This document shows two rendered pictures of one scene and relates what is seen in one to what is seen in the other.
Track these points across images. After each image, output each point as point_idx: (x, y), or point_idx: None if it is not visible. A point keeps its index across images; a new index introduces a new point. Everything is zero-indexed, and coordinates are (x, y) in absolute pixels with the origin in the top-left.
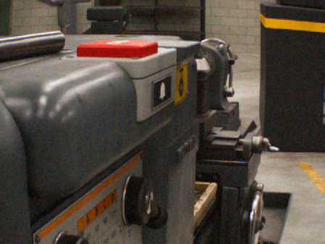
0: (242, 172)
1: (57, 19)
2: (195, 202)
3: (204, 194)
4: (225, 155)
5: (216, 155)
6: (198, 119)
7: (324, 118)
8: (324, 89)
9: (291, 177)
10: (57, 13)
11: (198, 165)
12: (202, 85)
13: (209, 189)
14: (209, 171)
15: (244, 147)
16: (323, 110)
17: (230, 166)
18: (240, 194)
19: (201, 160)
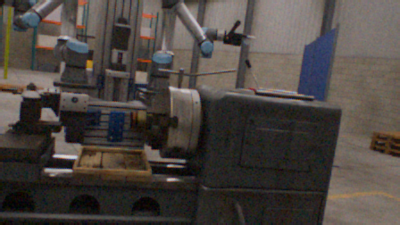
0: (54, 142)
1: (181, 80)
2: (102, 152)
3: (101, 147)
4: (50, 137)
5: (49, 138)
6: (53, 121)
7: (66, 107)
8: (62, 95)
9: None
10: (182, 78)
11: (51, 145)
12: (42, 104)
13: (92, 146)
14: (52, 146)
15: None
16: (62, 104)
17: (54, 141)
18: (54, 154)
19: (51, 142)
